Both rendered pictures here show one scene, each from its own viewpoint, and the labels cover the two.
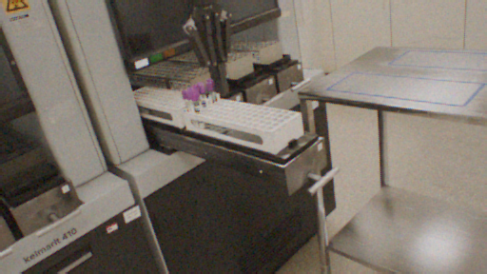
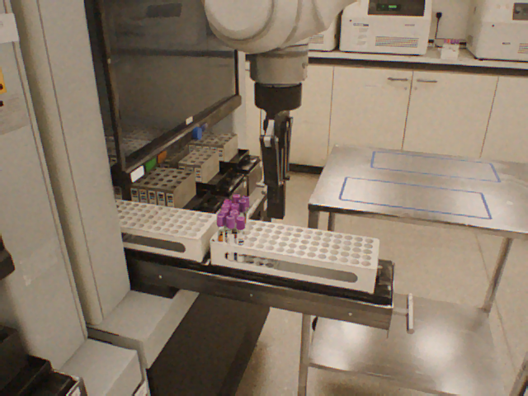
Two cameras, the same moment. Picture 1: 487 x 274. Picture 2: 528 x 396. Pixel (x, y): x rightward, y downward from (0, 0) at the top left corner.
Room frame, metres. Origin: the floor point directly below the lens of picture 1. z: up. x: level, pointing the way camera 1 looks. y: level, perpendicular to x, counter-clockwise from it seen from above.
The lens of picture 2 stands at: (0.33, 0.40, 1.28)
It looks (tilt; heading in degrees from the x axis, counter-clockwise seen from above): 26 degrees down; 327
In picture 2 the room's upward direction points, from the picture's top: straight up
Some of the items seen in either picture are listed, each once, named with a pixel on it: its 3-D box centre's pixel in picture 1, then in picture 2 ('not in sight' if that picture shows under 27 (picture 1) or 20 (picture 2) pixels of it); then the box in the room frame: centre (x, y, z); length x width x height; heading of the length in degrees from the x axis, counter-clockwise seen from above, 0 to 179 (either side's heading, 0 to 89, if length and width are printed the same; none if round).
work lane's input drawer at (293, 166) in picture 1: (206, 134); (226, 266); (0.95, 0.08, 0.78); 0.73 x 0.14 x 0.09; 40
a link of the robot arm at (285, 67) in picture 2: not in sight; (278, 63); (0.88, 0.01, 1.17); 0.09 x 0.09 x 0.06
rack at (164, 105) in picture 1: (163, 107); (143, 228); (1.09, 0.19, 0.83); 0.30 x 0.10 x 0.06; 40
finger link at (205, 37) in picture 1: (206, 41); (275, 153); (0.87, 0.02, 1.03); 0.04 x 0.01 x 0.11; 40
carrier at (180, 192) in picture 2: (204, 83); (181, 191); (1.18, 0.07, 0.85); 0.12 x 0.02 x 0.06; 131
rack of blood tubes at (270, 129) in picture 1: (239, 124); (294, 254); (0.85, -0.01, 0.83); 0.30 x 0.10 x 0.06; 40
